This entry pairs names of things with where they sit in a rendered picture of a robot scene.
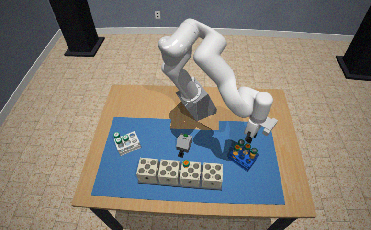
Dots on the white tube rack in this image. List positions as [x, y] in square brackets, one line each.
[134, 143]

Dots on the cream bucket adapter with round holes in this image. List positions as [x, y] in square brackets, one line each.
[190, 176]
[169, 172]

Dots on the blue table mat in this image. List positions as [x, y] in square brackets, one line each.
[116, 175]

